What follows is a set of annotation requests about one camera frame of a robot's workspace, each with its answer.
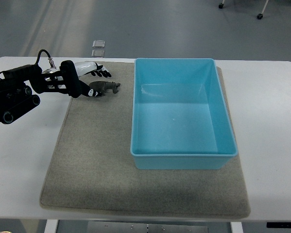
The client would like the blue plastic box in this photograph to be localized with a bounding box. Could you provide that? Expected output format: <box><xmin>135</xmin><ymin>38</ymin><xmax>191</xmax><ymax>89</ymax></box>
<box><xmin>130</xmin><ymin>58</ymin><xmax>238</xmax><ymax>169</ymax></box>

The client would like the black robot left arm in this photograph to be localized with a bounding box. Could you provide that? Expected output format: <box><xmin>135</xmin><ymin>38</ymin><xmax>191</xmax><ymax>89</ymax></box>
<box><xmin>0</xmin><ymin>50</ymin><xmax>83</xmax><ymax>124</ymax></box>

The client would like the upper floor outlet cover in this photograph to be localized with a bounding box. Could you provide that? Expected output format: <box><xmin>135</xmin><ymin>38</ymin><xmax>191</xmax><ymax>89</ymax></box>
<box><xmin>92</xmin><ymin>40</ymin><xmax>105</xmax><ymax>48</ymax></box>

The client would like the left caster wheel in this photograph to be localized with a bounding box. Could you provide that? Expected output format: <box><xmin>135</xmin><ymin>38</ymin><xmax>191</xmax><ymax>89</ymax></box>
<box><xmin>218</xmin><ymin>0</ymin><xmax>225</xmax><ymax>9</ymax></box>

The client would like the black table control panel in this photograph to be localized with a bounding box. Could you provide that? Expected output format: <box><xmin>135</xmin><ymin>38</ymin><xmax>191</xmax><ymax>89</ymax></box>
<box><xmin>266</xmin><ymin>222</ymin><xmax>291</xmax><ymax>229</ymax></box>

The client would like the brown toy hippo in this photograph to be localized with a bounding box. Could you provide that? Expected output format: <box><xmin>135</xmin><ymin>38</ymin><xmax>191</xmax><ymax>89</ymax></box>
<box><xmin>89</xmin><ymin>81</ymin><xmax>120</xmax><ymax>96</ymax></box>

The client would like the grey felt mat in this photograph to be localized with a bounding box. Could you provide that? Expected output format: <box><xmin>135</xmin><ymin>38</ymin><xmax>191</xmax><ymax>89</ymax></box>
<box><xmin>40</xmin><ymin>62</ymin><xmax>250</xmax><ymax>219</ymax></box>

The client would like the black white robotic left hand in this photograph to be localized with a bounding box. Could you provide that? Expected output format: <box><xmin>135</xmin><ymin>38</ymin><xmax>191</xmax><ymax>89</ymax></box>
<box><xmin>74</xmin><ymin>61</ymin><xmax>112</xmax><ymax>97</ymax></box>

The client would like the right caster wheel with leg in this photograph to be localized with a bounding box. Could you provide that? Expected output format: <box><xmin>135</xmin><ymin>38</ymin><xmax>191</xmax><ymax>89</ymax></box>
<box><xmin>257</xmin><ymin>0</ymin><xmax>269</xmax><ymax>20</ymax></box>

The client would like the metal table frame plate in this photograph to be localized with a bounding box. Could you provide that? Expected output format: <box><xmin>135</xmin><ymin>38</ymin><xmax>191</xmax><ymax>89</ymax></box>
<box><xmin>86</xmin><ymin>221</ymin><xmax>209</xmax><ymax>233</ymax></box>

